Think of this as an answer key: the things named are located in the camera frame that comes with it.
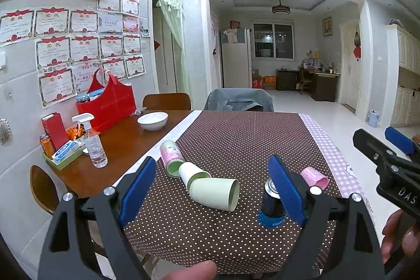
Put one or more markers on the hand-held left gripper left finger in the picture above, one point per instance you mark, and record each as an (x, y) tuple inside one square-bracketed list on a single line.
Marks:
[(139, 188)]

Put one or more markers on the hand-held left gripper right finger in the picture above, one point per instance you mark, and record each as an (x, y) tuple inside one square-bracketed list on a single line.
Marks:
[(286, 189)]

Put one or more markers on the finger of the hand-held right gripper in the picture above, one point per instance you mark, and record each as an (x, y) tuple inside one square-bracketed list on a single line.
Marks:
[(367, 143), (398, 138)]

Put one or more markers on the light green cup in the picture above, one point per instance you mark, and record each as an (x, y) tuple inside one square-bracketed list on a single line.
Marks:
[(213, 193)]

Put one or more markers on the pink cup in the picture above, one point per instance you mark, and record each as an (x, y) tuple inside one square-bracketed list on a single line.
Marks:
[(313, 177)]

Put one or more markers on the white cup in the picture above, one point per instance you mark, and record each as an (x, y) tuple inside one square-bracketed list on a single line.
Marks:
[(192, 173)]

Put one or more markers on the person's right hand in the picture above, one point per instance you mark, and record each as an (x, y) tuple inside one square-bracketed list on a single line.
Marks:
[(391, 234)]

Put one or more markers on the person's left hand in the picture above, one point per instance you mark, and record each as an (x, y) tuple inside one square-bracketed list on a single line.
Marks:
[(188, 271)]

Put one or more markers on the dark blue can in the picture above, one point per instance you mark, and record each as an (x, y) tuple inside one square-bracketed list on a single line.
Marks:
[(271, 209)]

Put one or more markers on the light blue bin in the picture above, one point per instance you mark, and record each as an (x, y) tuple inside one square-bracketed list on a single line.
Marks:
[(374, 119)]

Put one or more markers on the pink checkered tablecloth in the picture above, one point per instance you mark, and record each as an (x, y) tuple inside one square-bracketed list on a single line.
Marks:
[(331, 155)]

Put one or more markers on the pink and green canister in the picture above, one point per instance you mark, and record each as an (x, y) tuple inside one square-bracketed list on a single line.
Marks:
[(170, 157)]

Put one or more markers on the clear spray bottle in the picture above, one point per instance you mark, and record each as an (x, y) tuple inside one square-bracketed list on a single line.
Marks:
[(95, 148)]

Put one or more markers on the white cabinet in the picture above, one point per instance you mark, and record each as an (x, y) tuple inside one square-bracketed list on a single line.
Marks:
[(405, 76)]

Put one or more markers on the white bowl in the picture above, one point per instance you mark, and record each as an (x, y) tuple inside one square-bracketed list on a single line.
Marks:
[(152, 121)]

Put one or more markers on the brown polka dot tablecloth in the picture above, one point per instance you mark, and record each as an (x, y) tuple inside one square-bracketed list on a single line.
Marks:
[(236, 142)]

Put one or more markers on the dark wooden desk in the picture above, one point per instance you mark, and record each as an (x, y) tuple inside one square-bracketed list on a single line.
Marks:
[(323, 84)]

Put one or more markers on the white door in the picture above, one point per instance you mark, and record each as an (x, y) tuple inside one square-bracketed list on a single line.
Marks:
[(349, 70)]

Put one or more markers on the green tray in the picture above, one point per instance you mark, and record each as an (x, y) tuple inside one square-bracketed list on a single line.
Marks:
[(67, 162)]

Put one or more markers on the blue and white packet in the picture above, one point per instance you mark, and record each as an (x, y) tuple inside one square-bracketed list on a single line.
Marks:
[(65, 151)]

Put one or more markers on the orange snack packet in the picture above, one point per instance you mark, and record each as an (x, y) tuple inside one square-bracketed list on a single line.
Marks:
[(76, 133)]

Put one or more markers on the red bag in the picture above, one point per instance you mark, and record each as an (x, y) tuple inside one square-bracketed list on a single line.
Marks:
[(108, 106)]

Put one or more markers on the dark desk chair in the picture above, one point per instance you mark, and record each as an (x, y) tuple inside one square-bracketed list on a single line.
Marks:
[(303, 80)]

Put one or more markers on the wooden chair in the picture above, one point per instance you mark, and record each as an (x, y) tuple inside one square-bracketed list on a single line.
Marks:
[(42, 188), (165, 101)]

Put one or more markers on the red door ornament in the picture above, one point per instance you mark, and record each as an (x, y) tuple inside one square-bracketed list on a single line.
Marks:
[(356, 47)]

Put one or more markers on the dark low cabinet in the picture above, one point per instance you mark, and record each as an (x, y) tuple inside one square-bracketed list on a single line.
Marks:
[(287, 80)]

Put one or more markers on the orange can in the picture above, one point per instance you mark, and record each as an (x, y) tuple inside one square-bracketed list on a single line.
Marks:
[(46, 146)]

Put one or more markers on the grey jacket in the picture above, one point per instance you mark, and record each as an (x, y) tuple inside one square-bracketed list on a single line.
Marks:
[(229, 99)]

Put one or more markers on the orange cardboard box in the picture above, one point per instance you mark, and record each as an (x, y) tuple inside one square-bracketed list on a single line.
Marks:
[(269, 82)]

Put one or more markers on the red cardboard box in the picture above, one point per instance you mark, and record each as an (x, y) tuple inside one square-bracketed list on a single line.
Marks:
[(258, 82)]

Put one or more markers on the small framed picture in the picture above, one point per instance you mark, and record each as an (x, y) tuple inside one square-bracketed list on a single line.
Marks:
[(327, 26)]

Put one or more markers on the window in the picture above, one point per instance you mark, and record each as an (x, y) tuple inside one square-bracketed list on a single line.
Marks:
[(273, 40)]

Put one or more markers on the white refrigerator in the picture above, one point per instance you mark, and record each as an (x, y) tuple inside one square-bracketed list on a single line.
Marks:
[(234, 60)]

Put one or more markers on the ceiling fan lamp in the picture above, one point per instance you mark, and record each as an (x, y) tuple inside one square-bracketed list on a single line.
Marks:
[(280, 8)]

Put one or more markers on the green curtain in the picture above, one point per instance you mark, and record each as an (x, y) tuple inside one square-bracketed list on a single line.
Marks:
[(172, 24)]

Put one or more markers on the group of wall certificates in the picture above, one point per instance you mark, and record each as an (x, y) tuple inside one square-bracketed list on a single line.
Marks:
[(85, 43)]

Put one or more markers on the white wall switch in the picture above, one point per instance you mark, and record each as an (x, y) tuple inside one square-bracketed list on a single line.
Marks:
[(2, 59)]

